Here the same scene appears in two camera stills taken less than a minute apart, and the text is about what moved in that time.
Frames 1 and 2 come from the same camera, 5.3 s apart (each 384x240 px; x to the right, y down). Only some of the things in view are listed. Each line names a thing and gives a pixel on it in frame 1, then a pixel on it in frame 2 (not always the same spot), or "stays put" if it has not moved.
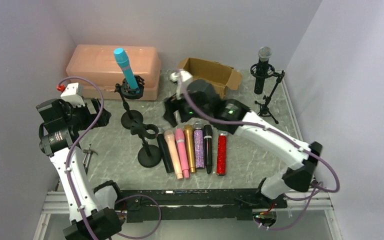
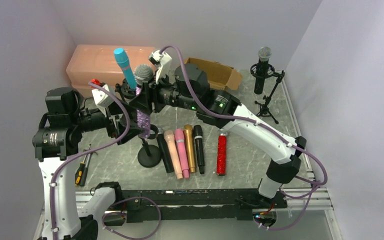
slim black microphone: [208, 143] -> [198, 136]
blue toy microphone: [122, 58] stays put
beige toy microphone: [169, 135] stays put
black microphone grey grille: [165, 150] stays put
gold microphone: [188, 133] stays put
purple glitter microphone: [199, 146] -> [143, 73]
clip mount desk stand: [149, 156] stays put
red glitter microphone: [221, 154] stays put
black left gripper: [94, 110] -> [115, 117]
